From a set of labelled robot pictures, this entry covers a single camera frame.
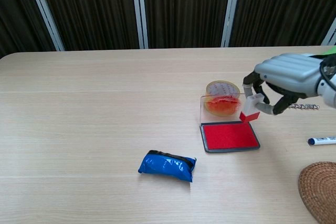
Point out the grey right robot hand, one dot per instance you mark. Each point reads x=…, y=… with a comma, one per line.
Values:
x=288, y=72

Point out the red and white stamp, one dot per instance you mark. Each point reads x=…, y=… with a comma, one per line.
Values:
x=251, y=110

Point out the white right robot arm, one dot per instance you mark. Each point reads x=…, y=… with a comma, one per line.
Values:
x=328, y=82

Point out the brown woven rattan coaster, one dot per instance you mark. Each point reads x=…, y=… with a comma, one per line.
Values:
x=320, y=190

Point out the clear adhesive tape roll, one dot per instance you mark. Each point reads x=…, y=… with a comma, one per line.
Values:
x=222, y=90

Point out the blue capped whiteboard marker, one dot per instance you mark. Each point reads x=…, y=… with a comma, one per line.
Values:
x=323, y=140

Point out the red ink pad with lid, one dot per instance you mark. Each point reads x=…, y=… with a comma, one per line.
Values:
x=228, y=137

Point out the shiny blue pouch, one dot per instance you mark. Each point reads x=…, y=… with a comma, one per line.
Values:
x=165, y=166

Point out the grey metal partition post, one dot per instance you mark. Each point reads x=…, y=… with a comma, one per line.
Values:
x=139, y=11
x=331, y=33
x=44, y=11
x=231, y=9

